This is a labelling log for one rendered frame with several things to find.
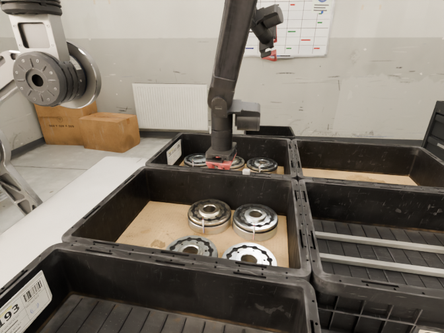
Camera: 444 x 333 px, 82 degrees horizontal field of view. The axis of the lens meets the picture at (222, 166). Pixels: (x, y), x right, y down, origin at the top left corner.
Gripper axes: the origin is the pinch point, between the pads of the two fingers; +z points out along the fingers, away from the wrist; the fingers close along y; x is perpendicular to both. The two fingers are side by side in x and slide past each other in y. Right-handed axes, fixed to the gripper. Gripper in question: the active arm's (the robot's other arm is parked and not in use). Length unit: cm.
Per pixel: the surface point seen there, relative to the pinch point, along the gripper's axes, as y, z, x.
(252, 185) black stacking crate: -9.0, -3.7, -10.1
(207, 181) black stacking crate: -9.7, -3.6, 1.3
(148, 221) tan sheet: -19.2, 4.1, 13.3
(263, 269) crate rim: -36.7, -6.2, -15.5
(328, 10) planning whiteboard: 295, -68, -49
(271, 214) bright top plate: -13.1, 1.1, -15.3
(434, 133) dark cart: 130, 19, -113
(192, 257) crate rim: -37.1, -6.3, -5.1
